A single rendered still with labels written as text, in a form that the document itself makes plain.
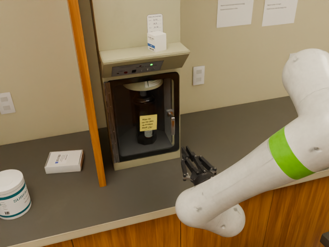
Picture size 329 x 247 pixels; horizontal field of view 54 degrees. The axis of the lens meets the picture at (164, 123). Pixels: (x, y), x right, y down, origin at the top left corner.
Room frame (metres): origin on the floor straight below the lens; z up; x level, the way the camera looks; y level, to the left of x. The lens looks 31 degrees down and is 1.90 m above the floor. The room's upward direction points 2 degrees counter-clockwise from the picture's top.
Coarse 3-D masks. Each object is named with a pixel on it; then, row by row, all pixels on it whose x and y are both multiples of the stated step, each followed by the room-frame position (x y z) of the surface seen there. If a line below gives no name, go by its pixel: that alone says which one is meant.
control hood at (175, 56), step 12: (132, 48) 1.20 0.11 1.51; (144, 48) 1.19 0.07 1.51; (168, 48) 1.18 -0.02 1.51; (180, 48) 1.18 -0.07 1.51; (108, 60) 1.07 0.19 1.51; (120, 60) 1.08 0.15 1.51; (132, 60) 1.09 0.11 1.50; (144, 60) 1.11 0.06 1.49; (156, 60) 1.13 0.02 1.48; (168, 60) 1.15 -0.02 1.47; (180, 60) 1.18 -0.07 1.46; (108, 72) 1.12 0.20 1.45; (144, 72) 1.19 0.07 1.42
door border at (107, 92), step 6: (108, 84) 1.17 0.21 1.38; (108, 90) 1.17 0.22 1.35; (108, 96) 1.16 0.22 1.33; (108, 102) 1.16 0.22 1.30; (108, 108) 1.16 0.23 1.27; (108, 114) 1.16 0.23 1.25; (114, 120) 1.17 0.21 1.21; (114, 126) 1.17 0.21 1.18; (114, 132) 1.17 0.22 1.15; (114, 138) 1.17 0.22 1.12; (114, 144) 1.16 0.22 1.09; (114, 150) 1.16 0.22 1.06; (114, 156) 1.16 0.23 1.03
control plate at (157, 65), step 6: (120, 66) 1.10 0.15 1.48; (126, 66) 1.11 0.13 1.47; (132, 66) 1.12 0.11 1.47; (138, 66) 1.13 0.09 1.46; (144, 66) 1.14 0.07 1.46; (150, 66) 1.16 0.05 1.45; (156, 66) 1.17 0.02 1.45; (114, 72) 1.13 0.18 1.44; (120, 72) 1.14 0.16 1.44; (138, 72) 1.17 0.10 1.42
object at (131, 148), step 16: (112, 80) 1.17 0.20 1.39; (128, 80) 1.19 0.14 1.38; (144, 80) 1.21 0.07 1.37; (160, 80) 1.22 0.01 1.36; (176, 80) 1.24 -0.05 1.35; (112, 96) 1.17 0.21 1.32; (128, 96) 1.19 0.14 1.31; (144, 96) 1.20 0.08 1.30; (160, 96) 1.22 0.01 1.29; (176, 96) 1.24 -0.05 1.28; (128, 112) 1.19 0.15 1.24; (144, 112) 1.20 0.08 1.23; (160, 112) 1.22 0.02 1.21; (176, 112) 1.24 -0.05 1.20; (128, 128) 1.18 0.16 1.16; (160, 128) 1.22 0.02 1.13; (176, 128) 1.24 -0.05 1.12; (128, 144) 1.18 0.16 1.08; (144, 144) 1.20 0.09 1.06; (160, 144) 1.22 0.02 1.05; (176, 144) 1.24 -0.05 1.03; (128, 160) 1.18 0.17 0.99
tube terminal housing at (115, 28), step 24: (96, 0) 1.18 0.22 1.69; (120, 0) 1.20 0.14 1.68; (144, 0) 1.22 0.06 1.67; (168, 0) 1.25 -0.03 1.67; (96, 24) 1.17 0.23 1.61; (120, 24) 1.20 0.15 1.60; (144, 24) 1.22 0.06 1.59; (168, 24) 1.25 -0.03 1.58; (96, 48) 1.25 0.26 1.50; (120, 48) 1.19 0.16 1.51; (168, 72) 1.25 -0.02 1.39; (120, 168) 1.18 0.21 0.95
